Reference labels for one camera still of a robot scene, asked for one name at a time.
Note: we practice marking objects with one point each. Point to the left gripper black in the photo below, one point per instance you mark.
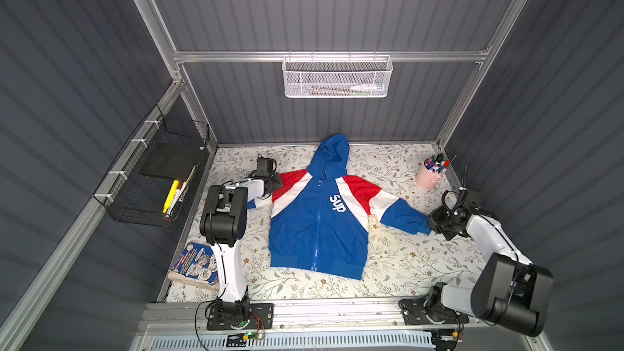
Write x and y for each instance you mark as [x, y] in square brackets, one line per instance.
[270, 181]

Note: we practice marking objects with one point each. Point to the white wire mesh basket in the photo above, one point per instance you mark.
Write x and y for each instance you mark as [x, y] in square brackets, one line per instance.
[336, 76]

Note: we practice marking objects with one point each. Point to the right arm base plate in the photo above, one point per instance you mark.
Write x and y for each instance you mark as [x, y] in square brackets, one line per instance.
[420, 311]

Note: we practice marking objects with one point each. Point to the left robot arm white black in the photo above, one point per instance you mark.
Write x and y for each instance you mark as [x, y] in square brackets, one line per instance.
[223, 224]

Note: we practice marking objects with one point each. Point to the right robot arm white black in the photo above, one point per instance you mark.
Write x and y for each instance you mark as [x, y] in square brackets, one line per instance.
[511, 290]

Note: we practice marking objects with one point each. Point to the pink pen cup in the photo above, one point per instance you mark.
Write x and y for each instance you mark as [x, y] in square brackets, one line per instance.
[431, 171]

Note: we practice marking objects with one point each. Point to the yellow marker in basket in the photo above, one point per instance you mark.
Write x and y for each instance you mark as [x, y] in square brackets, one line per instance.
[171, 196]

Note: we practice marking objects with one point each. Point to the blue red white jacket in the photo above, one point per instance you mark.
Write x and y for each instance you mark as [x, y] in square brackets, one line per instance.
[320, 216]

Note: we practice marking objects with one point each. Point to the black notebook in basket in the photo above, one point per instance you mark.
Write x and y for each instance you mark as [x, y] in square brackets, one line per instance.
[172, 162]

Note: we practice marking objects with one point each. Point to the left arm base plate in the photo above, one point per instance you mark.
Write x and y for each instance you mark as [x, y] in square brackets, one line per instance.
[256, 316]

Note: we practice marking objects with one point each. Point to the blue picture book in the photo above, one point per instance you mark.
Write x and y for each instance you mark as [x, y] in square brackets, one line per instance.
[196, 266]

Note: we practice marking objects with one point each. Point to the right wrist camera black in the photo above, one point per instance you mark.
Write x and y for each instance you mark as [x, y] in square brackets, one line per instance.
[469, 196]

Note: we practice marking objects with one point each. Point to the black wire wall basket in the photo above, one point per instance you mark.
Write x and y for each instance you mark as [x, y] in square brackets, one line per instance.
[154, 180]

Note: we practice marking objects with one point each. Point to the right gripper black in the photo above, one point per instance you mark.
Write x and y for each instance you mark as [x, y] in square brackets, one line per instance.
[439, 222]

